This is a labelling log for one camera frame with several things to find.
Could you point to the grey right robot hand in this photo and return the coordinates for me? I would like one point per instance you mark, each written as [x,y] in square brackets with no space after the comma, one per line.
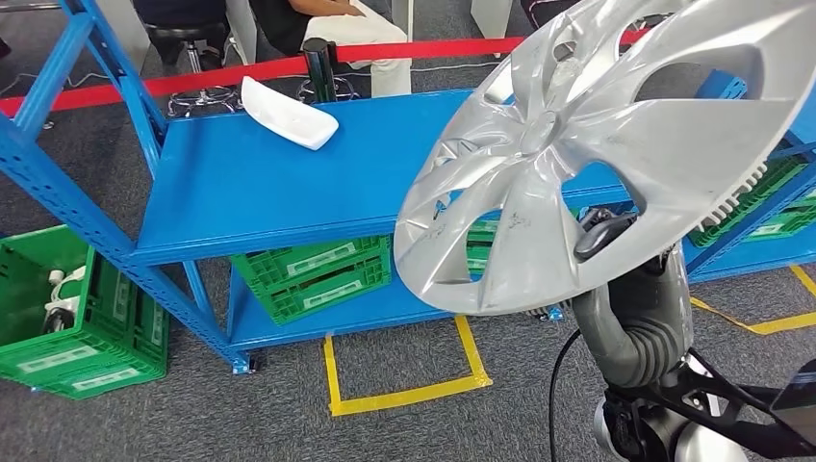
[656,287]

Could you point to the silver wheel cover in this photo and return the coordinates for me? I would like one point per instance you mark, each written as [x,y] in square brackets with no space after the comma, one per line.
[637,146]

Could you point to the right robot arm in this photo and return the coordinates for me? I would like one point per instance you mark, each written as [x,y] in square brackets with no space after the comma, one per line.
[663,357]

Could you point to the blue metal shelf rack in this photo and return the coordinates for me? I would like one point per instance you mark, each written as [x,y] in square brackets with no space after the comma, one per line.
[752,258]
[255,191]

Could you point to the white plastic part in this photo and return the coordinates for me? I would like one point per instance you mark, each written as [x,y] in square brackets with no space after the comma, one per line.
[287,115]

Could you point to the yellow floor tape outline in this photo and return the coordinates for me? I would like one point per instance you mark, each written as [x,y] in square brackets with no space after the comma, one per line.
[765,326]

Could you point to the green folded plastic crate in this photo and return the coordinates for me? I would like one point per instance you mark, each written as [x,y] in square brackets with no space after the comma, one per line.
[481,245]
[331,300]
[268,258]

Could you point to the yellow floor tape square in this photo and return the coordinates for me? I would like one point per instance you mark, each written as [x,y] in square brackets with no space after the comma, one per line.
[408,398]

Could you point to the person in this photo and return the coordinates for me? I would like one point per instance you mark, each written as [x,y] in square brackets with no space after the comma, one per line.
[344,28]
[538,9]
[178,9]

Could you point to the white desk panel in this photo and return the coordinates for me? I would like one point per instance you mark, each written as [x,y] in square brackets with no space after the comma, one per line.
[491,16]
[403,16]
[124,28]
[241,25]

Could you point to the red barrier belt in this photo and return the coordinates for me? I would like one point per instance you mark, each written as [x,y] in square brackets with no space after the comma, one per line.
[191,81]

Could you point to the white plastic device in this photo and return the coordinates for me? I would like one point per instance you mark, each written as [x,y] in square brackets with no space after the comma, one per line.
[64,300]

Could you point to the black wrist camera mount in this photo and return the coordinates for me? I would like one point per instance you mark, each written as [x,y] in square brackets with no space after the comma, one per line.
[793,402]

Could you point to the black stanchion post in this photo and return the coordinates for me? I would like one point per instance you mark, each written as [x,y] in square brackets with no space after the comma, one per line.
[319,70]

